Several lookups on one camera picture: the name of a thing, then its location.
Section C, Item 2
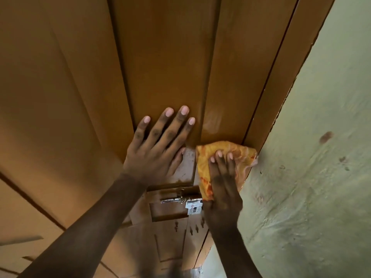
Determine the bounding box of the brown wooden door frame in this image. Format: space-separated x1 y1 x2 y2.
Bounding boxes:
194 0 337 270

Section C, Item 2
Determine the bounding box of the person's right forearm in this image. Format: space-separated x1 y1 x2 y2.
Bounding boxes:
206 226 264 278

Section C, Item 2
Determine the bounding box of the person's left hand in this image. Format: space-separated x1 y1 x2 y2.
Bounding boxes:
123 105 196 187

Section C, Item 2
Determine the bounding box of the brown wooden door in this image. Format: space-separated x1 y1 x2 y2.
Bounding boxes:
0 0 300 278

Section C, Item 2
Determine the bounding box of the orange patterned cleaning cloth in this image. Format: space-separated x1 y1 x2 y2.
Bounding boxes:
196 141 258 202

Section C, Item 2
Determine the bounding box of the person's right hand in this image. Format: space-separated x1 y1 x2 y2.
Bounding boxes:
202 150 244 233

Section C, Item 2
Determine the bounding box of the silver metal door handle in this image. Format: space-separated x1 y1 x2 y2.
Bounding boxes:
160 189 203 205

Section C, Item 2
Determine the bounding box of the person's left forearm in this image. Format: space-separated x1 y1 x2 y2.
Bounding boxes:
17 172 147 278

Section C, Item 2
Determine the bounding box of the white sticker label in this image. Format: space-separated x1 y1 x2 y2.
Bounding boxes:
185 200 203 215

